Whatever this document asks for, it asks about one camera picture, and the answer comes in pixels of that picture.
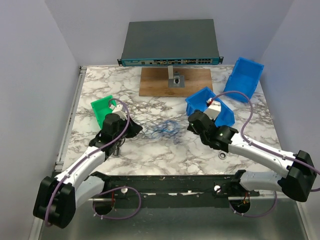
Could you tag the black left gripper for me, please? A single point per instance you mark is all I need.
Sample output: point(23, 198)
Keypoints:
point(134, 128)

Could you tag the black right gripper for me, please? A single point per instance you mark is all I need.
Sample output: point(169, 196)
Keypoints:
point(190, 127)

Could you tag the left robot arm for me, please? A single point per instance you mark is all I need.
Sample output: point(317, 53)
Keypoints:
point(58, 197)

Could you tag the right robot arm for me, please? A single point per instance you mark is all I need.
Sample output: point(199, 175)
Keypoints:
point(290, 173)

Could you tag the near blue plastic bin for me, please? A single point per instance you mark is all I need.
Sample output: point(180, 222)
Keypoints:
point(198, 101)

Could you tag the blue plastic bin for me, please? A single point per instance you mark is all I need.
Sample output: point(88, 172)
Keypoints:
point(198, 101)
point(245, 77)

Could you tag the small metal cylinder socket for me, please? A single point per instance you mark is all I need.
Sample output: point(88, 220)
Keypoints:
point(116, 152)

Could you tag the green plastic bin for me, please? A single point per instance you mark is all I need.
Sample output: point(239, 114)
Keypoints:
point(101, 108)

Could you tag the silver ratchet wrench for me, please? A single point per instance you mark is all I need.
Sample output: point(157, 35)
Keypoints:
point(222, 155)

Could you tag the brown wooden board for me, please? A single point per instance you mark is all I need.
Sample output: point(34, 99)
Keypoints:
point(154, 82)

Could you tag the far blue plastic bin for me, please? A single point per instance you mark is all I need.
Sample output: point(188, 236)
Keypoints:
point(245, 77)

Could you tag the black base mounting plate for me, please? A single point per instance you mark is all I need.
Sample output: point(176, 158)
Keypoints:
point(169, 191)

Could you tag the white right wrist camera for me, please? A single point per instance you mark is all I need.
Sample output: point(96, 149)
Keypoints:
point(213, 108)

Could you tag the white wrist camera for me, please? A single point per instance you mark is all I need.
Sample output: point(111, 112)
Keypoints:
point(118, 109)
point(213, 108)

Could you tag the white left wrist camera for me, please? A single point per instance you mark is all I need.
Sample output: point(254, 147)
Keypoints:
point(118, 109)

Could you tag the grey metal bracket fixture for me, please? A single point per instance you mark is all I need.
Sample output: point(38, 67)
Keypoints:
point(175, 79)

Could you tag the grey network switch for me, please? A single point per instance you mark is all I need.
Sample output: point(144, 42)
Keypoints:
point(171, 43)

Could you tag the aluminium frame rail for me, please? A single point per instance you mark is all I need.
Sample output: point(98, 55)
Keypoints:
point(160, 156)

